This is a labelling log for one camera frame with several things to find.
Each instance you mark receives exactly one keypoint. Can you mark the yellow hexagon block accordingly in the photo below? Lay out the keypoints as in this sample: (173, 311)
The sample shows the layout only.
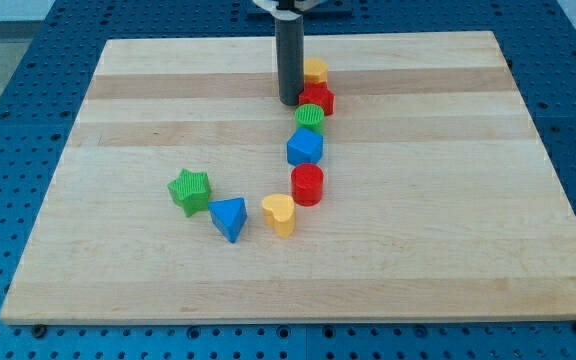
(315, 70)

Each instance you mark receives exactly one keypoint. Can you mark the red star block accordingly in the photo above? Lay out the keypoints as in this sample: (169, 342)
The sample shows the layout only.
(318, 94)

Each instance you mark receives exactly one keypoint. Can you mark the green star block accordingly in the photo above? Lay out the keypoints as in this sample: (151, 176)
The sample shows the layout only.
(191, 191)

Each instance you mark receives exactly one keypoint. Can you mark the red cylinder block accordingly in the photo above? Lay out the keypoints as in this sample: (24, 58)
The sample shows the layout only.
(307, 184)

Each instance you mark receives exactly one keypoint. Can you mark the yellow heart block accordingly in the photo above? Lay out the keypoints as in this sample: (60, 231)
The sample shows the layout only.
(280, 214)

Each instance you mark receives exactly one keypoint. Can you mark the blue cube block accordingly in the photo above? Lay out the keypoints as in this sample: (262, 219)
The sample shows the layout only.
(304, 146)

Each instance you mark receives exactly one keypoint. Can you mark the green cylinder block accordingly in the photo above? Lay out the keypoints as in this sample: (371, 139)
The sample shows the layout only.
(311, 117)

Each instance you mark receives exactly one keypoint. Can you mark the blue triangle block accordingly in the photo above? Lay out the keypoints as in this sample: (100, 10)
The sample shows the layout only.
(229, 217)

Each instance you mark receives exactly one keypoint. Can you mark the wooden board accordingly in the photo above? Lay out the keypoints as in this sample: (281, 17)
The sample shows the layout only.
(440, 201)

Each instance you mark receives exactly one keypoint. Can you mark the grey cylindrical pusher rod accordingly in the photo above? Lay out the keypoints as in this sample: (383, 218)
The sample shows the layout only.
(289, 36)

